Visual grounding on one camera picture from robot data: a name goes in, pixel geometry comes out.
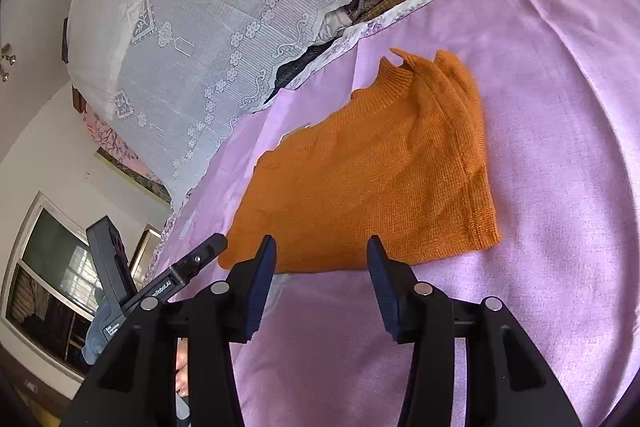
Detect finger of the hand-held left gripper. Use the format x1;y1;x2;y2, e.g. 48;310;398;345
165;234;229;295

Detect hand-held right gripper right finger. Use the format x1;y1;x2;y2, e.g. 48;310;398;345
366;235;583;427

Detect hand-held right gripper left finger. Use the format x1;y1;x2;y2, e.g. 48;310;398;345
60;234;278;427

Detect orange knit cardigan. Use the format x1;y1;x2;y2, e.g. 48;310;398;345
217;48;502;275

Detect person's left hand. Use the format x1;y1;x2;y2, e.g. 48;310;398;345
175;339;192;400

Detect white framed window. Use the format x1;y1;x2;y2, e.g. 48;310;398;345
0;192;151;378

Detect dark green floral panel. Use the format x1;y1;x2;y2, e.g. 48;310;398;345
97;149;172;206

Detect white lace cover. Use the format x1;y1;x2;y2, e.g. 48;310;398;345
67;0;426;208

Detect purple bed sheet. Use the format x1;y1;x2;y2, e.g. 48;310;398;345
145;0;640;427

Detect metal wall hooks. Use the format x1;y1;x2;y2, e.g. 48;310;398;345
0;42;16;82

